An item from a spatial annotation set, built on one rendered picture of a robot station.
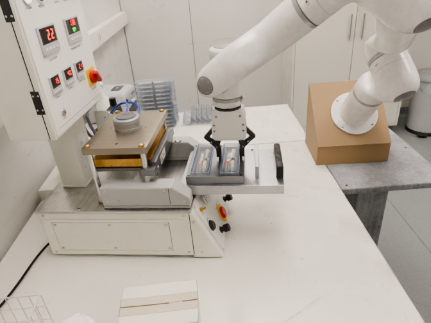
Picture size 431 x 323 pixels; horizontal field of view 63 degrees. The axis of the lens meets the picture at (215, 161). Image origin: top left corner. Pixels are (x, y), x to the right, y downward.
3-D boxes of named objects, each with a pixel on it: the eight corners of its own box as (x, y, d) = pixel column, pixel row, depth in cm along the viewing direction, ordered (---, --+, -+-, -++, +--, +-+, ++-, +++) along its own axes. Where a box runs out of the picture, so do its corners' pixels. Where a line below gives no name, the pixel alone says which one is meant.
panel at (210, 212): (224, 252, 107) (192, 207, 99) (228, 195, 133) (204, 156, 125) (229, 250, 106) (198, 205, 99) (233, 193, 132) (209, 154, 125)
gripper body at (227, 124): (245, 97, 102) (247, 132, 107) (210, 98, 103) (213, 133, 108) (245, 106, 95) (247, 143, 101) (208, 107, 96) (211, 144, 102)
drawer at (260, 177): (181, 197, 103) (177, 174, 99) (192, 160, 122) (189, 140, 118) (284, 196, 100) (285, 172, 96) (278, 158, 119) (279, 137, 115)
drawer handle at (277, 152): (276, 178, 101) (276, 166, 99) (273, 153, 114) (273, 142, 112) (283, 178, 101) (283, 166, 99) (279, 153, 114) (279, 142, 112)
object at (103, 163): (95, 172, 102) (86, 142, 97) (119, 138, 121) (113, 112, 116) (152, 170, 100) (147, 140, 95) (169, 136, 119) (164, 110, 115)
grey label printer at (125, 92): (88, 125, 193) (79, 95, 185) (101, 111, 210) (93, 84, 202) (131, 124, 191) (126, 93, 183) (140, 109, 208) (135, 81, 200)
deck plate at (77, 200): (34, 213, 102) (33, 211, 102) (83, 156, 133) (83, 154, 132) (190, 213, 97) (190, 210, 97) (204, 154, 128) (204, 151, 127)
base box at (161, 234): (54, 256, 111) (36, 213, 103) (98, 190, 144) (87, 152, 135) (223, 258, 105) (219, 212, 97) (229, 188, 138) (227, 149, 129)
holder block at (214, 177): (186, 184, 102) (185, 176, 100) (195, 151, 119) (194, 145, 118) (244, 183, 100) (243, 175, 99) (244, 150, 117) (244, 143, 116)
